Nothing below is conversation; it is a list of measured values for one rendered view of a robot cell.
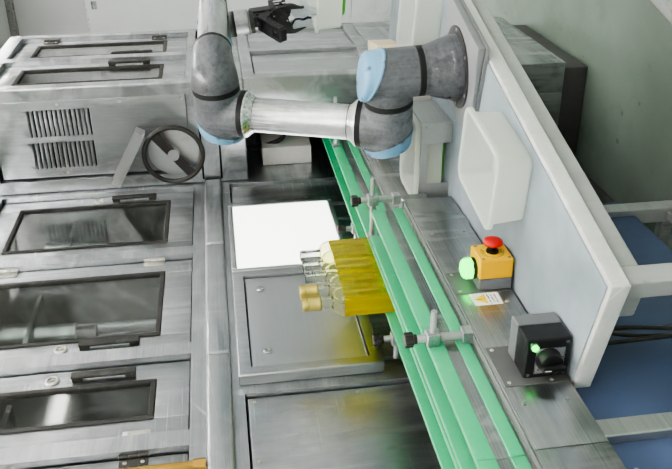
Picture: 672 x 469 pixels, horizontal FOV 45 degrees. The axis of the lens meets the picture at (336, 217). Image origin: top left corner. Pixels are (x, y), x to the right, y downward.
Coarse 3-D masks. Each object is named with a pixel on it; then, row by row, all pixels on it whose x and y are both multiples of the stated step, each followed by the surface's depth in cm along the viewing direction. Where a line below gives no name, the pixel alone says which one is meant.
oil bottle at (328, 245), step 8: (328, 240) 210; (336, 240) 210; (344, 240) 210; (352, 240) 210; (360, 240) 210; (320, 248) 208; (328, 248) 206; (336, 248) 206; (344, 248) 206; (320, 256) 207
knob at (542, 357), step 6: (552, 348) 136; (540, 354) 136; (546, 354) 135; (552, 354) 135; (558, 354) 135; (540, 360) 135; (546, 360) 134; (552, 360) 135; (558, 360) 135; (540, 366) 135; (546, 366) 134; (552, 366) 134; (558, 366) 134; (564, 366) 134; (546, 372) 134; (552, 372) 134
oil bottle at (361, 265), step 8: (328, 264) 199; (336, 264) 198; (344, 264) 198; (352, 264) 198; (360, 264) 198; (368, 264) 198; (376, 264) 198; (328, 272) 196; (336, 272) 196; (344, 272) 196; (352, 272) 196; (328, 280) 197
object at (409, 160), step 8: (416, 120) 201; (416, 128) 200; (416, 136) 200; (416, 144) 201; (408, 152) 220; (416, 152) 202; (400, 160) 221; (408, 160) 221; (416, 160) 203; (400, 168) 222; (408, 168) 222; (416, 168) 204; (400, 176) 222; (408, 176) 222; (416, 176) 205; (408, 184) 217; (416, 184) 206; (408, 192) 214; (416, 192) 207
